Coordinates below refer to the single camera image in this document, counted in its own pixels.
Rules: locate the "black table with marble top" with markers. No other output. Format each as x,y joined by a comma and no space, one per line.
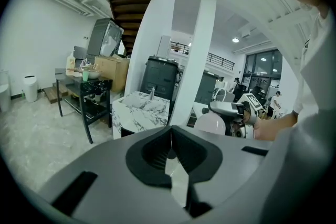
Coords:
90,87

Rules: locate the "dark framed glass door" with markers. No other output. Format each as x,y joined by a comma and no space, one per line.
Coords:
263,65

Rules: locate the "black metal railing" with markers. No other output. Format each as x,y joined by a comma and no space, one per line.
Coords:
220,60

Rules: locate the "white bowl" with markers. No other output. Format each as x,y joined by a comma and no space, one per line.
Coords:
94,74

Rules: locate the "wooden step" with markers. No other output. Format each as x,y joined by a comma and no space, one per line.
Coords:
55,93

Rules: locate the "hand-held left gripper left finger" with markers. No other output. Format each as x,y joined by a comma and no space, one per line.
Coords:
105,191

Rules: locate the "marble sink counter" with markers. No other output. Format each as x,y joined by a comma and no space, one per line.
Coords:
141,112

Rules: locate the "white chair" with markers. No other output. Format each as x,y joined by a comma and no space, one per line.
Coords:
220,94

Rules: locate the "metal faucet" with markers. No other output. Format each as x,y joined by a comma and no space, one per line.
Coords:
152,94

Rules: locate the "person's white shirt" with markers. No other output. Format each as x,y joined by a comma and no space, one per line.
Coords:
312,81

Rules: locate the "cardboard box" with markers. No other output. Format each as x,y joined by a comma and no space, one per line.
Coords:
114,73

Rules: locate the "round ceiling light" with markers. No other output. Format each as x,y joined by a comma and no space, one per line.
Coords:
235,40

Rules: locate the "orange jug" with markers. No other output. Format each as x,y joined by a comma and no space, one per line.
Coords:
71,61

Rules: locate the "person's right forearm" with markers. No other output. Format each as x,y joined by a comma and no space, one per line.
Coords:
281,124

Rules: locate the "green cup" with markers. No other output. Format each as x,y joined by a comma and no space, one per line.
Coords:
86,76

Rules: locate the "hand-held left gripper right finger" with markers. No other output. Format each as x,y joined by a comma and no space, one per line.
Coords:
225,175

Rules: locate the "wooden staircase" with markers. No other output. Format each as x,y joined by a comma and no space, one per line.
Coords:
128,13

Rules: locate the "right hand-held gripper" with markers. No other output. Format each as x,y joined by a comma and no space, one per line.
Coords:
249,112

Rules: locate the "white trash bin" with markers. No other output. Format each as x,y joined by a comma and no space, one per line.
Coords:
31,89

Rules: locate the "grey glass-door cabinet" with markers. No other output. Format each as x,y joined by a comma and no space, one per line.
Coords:
103,36

